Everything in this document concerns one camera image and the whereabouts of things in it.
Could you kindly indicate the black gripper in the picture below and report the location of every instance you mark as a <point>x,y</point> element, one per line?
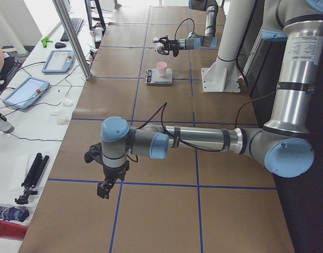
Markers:
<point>178,44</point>
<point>114,173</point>

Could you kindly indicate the pink paper cup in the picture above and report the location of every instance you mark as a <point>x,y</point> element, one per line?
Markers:
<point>161,67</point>

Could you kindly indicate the clear glass sauce bottle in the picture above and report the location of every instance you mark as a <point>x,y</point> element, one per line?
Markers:
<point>159,46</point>

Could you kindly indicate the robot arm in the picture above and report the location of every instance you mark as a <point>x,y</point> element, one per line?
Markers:
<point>281,145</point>
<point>194,41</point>

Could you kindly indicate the silver kitchen scale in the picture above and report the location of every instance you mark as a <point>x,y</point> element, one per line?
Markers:
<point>152,77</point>

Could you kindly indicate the black folded tripod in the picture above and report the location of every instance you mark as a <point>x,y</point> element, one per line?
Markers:
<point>32,178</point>

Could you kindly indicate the crumpled white tissue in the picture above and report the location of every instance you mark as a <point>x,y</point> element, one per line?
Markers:
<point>63,114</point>

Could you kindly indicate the black keyboard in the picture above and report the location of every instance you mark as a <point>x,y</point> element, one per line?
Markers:
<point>77,24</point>

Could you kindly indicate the folded blue umbrella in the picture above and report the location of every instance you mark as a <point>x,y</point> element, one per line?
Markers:
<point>13,213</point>

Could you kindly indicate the upper teach pendant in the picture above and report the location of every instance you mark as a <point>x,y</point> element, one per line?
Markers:
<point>58,62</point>

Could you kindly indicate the teach pendant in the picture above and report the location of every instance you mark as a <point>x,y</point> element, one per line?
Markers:
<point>58,62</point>
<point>26,93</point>

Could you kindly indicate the red cylinder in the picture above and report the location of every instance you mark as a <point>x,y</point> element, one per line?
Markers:
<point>13,231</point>

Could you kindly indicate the black computer mouse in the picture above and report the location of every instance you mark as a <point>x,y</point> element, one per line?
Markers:
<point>60,45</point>

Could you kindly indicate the green plastic tool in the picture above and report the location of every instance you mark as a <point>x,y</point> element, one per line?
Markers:
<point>45,41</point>

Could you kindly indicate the lower teach pendant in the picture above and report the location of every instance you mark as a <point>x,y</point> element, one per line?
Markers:
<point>26,93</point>

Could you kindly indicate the grey water bottle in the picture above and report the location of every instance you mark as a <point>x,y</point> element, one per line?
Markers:
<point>5,126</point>

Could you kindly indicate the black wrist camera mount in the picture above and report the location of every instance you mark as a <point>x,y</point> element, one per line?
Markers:
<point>94,154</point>

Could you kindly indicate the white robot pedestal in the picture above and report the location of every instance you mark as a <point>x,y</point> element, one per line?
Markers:
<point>222,76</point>

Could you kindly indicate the aluminium frame post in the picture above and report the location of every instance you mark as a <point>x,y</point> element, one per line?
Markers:
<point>65,20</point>

